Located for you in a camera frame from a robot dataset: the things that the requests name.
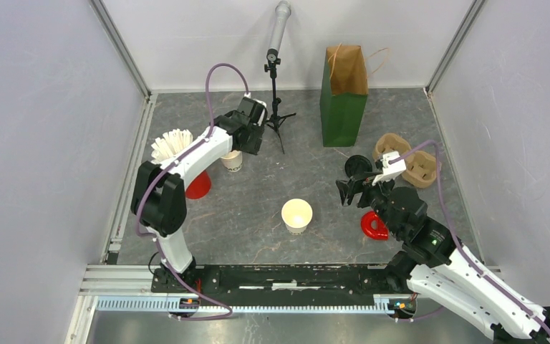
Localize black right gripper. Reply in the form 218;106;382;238
334;170;402;238

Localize white paper coffee cup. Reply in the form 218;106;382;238
281;199;313;235

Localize black plastic cup lid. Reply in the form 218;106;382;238
344;155;373;178

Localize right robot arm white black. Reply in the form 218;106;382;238
336;173;550;343

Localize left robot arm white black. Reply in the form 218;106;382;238
130;96;268;292

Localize red horseshoe shaped object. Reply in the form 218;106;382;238
360;211;389;241

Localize red cup holder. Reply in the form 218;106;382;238
185;171;212;200

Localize brown pulp cup carriers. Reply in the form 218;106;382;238
372;133;441;188

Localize black tripod with grey tube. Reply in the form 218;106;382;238
264;1;296;153

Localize green brown paper bag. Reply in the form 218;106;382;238
319;44;371;148

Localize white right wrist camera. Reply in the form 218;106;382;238
372;150;407;186

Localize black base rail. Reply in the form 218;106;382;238
151;264;418;307

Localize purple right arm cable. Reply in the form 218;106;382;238
395;139;550;344

